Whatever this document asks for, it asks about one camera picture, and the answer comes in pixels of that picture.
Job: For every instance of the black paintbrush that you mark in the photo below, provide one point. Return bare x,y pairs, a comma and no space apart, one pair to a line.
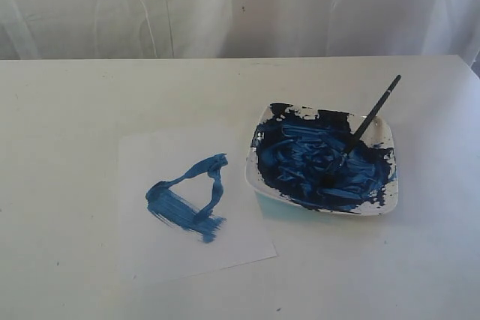
365,123

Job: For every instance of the white paper sheet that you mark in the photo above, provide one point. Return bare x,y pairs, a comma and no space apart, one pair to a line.
184,207

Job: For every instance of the white backdrop curtain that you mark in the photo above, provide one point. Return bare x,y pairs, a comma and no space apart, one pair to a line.
44,29

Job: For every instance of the white plate with blue paint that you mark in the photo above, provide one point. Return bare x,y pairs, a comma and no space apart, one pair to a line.
324,160

